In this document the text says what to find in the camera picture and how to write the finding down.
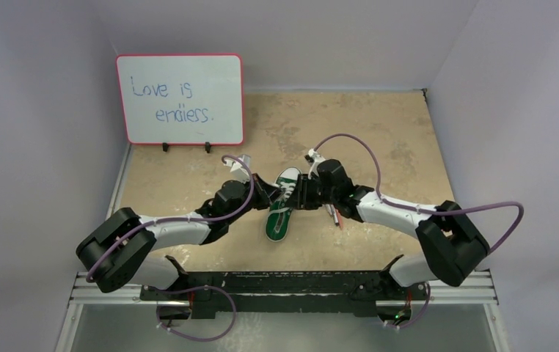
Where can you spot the red framed whiteboard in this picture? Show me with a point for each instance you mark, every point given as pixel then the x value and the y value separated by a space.
pixel 186 99

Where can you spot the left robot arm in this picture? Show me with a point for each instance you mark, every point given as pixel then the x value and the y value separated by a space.
pixel 115 251

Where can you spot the white shoelace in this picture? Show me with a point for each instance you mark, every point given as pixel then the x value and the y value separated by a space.
pixel 287 186

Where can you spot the green canvas sneaker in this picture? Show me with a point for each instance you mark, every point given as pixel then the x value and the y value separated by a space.
pixel 276 226

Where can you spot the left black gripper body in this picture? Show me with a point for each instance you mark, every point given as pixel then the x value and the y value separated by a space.
pixel 233 216

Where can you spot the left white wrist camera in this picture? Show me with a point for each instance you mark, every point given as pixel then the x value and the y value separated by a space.
pixel 239 167

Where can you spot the black aluminium base frame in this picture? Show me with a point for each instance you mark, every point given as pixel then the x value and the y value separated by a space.
pixel 181 294

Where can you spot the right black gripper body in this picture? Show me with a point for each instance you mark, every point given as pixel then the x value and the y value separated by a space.
pixel 306 193

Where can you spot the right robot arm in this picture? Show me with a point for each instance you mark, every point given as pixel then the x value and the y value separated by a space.
pixel 451 245

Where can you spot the grey marker pen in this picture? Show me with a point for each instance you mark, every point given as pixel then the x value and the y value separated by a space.
pixel 334 217

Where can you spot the orange marker pen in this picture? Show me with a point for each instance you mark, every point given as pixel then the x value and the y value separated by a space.
pixel 339 220

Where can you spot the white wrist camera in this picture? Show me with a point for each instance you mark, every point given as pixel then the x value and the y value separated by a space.
pixel 239 167
pixel 314 159

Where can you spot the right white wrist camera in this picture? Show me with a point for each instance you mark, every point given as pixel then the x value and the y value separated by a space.
pixel 314 159

